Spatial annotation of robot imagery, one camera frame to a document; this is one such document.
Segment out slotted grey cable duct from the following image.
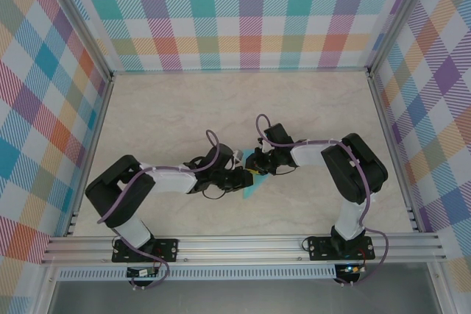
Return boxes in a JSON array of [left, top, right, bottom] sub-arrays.
[[57, 264, 338, 281]]

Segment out grey metal panel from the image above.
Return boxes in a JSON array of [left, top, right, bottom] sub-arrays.
[[47, 279, 442, 314]]

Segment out thin aluminium wall rail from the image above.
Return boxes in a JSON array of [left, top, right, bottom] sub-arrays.
[[110, 66, 371, 76]]

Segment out aluminium side rail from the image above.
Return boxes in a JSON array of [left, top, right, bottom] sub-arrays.
[[64, 73, 116, 238], [366, 71, 425, 234]]

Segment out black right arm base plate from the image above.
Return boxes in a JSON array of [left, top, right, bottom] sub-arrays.
[[307, 235, 376, 262]]

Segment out small black circuit board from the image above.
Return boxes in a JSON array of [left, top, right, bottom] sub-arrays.
[[127, 268, 160, 279]]

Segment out aluminium frame post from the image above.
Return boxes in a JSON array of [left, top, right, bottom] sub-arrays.
[[43, 0, 115, 82], [366, 0, 439, 79]]

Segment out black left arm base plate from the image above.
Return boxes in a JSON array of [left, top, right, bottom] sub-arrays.
[[111, 238, 180, 263]]

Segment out turquoise cloth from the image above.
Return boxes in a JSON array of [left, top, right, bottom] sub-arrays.
[[241, 148, 270, 200]]

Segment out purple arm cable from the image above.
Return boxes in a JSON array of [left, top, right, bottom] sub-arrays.
[[255, 113, 390, 288], [96, 129, 171, 291]]

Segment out wide aluminium mounting rail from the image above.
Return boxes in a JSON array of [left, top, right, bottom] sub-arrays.
[[40, 235, 448, 266]]

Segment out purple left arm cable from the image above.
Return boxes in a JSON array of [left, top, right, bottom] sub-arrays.
[[96, 129, 171, 291]]

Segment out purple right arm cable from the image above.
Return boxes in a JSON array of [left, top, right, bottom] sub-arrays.
[[255, 113, 390, 288]]

